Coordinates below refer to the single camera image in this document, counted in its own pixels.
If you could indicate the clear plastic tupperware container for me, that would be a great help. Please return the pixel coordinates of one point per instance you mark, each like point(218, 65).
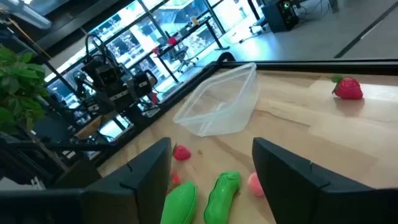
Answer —
point(217, 102)

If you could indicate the black table rim frame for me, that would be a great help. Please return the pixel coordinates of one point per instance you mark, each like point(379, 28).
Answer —
point(311, 64)

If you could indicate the black background desk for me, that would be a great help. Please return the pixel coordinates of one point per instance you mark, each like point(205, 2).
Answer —
point(186, 35)

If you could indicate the grey overhead beam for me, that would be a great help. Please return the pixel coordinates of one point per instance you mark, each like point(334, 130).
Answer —
point(28, 17)

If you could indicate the green leafy potted plant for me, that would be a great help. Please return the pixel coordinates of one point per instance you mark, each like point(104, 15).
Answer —
point(18, 84)

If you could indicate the large red toy strawberry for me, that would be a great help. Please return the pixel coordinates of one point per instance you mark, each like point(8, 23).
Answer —
point(348, 88)

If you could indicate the black computer tower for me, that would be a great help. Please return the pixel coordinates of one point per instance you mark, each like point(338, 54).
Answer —
point(280, 17)

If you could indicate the red desk item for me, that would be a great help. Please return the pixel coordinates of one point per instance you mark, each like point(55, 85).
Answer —
point(172, 40)

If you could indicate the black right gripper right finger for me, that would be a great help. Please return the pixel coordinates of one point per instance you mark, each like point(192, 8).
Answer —
point(304, 193)

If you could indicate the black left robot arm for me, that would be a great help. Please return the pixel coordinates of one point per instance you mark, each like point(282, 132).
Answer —
point(107, 81)

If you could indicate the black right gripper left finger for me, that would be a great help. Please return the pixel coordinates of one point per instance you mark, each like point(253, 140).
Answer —
point(130, 193)

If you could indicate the small red knob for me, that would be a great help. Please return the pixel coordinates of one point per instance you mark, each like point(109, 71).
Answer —
point(154, 98)

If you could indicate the small pink toy fruit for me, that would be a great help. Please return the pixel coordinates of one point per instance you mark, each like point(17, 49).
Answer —
point(255, 185)

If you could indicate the black office chair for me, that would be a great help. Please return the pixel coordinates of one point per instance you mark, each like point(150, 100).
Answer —
point(183, 56)

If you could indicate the green toy pea pod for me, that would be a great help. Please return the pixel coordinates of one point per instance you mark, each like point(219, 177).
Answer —
point(220, 199)

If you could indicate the small red toy strawberry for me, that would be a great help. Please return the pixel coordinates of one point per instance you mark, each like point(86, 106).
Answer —
point(175, 179)
point(182, 153)

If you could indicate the green toy corn cob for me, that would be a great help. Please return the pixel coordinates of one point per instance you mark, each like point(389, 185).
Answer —
point(180, 205)

